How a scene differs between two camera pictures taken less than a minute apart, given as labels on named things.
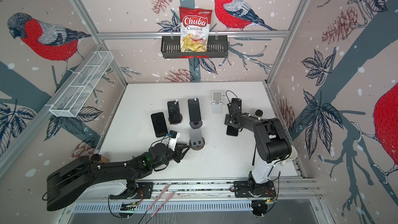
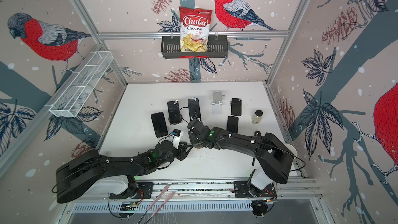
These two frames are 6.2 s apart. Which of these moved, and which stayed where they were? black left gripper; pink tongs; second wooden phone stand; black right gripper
Moved: black right gripper
Stayed: second wooden phone stand; pink tongs; black left gripper
